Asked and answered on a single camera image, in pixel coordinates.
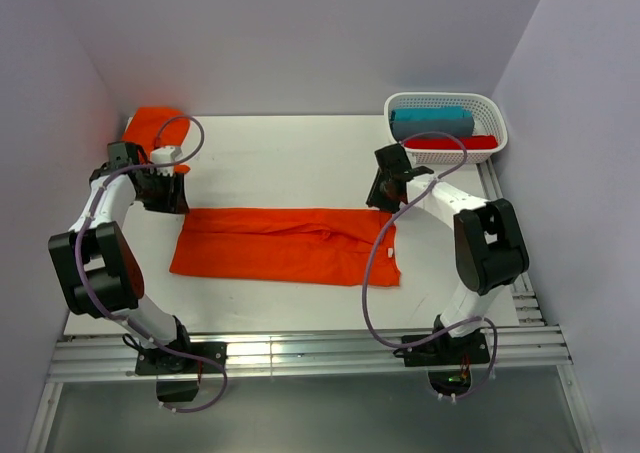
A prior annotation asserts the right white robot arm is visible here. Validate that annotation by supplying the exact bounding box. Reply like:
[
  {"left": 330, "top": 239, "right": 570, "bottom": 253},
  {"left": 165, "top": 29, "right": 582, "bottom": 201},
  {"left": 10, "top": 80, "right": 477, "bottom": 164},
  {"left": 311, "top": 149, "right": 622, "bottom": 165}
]
[{"left": 361, "top": 143, "right": 530, "bottom": 363}]

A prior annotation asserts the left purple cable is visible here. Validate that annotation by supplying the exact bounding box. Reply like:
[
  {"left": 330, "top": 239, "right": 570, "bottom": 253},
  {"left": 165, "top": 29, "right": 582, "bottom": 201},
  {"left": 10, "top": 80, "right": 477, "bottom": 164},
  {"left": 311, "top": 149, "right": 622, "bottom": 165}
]
[{"left": 74, "top": 115, "right": 229, "bottom": 414}]

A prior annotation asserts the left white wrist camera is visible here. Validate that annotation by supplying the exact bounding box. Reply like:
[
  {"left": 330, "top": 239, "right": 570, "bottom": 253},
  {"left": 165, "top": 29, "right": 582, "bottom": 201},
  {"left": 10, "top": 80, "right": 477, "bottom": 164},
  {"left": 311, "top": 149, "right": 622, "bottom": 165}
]
[{"left": 150, "top": 146, "right": 182, "bottom": 167}]

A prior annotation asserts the red rolled t-shirt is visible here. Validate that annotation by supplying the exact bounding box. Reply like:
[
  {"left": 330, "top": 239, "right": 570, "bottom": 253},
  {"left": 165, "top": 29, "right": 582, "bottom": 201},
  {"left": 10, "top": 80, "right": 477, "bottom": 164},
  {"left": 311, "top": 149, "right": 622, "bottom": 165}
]
[{"left": 404, "top": 135, "right": 499, "bottom": 150}]

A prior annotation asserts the purple cable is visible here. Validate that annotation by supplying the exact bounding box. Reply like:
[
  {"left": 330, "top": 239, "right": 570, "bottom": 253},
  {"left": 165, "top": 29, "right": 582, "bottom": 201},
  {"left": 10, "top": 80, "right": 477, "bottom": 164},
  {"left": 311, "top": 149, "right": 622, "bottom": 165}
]
[
  {"left": 74, "top": 115, "right": 229, "bottom": 414},
  {"left": 360, "top": 131, "right": 499, "bottom": 399}
]

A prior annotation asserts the crumpled orange t-shirt pile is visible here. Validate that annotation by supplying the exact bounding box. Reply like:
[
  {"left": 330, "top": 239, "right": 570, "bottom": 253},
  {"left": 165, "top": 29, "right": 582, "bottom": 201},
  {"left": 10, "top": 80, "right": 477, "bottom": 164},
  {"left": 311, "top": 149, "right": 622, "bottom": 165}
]
[{"left": 121, "top": 106, "right": 191, "bottom": 164}]

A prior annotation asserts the grey rolled t-shirt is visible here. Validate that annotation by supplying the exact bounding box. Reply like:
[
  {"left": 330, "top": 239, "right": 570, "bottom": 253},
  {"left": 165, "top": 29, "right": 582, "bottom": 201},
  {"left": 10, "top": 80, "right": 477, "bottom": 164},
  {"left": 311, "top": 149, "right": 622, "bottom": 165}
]
[{"left": 390, "top": 119, "right": 475, "bottom": 140}]

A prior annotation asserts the teal rolled t-shirt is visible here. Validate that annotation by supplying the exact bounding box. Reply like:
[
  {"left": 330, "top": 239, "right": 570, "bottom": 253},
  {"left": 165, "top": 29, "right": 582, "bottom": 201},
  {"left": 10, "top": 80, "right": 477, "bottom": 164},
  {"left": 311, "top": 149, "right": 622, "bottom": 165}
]
[{"left": 390, "top": 106, "right": 473, "bottom": 122}]

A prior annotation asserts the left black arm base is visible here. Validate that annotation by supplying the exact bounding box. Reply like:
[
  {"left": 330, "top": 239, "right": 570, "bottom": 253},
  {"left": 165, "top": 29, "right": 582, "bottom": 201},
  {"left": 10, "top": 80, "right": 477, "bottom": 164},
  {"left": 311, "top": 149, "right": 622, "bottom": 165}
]
[{"left": 122, "top": 324, "right": 227, "bottom": 406}]

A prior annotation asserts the white plastic basket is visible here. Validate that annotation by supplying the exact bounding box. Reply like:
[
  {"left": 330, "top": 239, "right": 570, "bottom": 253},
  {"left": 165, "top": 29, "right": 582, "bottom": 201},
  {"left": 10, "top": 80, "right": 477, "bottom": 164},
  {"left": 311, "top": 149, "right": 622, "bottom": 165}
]
[{"left": 384, "top": 92, "right": 508, "bottom": 164}]

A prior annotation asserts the aluminium rail frame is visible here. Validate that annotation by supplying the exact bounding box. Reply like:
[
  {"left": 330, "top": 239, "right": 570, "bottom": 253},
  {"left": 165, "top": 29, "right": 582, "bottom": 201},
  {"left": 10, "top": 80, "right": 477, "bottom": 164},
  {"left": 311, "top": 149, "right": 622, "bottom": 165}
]
[{"left": 24, "top": 162, "right": 601, "bottom": 453}]

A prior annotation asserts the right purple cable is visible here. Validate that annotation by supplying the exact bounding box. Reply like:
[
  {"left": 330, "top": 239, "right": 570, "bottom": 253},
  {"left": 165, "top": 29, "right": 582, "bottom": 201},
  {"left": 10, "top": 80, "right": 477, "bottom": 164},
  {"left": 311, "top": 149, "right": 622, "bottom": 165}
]
[{"left": 360, "top": 131, "right": 499, "bottom": 399}]

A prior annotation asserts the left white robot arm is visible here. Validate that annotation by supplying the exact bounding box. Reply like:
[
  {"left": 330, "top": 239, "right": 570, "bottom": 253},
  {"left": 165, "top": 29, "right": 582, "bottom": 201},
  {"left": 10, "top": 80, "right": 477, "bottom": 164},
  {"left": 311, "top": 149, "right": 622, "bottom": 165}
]
[{"left": 48, "top": 141, "right": 195, "bottom": 372}]

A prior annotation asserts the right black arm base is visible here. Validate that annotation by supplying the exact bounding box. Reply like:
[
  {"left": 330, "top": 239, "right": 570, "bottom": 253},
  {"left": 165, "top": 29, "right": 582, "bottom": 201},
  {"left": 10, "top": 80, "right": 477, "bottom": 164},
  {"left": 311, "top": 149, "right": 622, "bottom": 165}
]
[{"left": 393, "top": 332, "right": 493, "bottom": 396}]

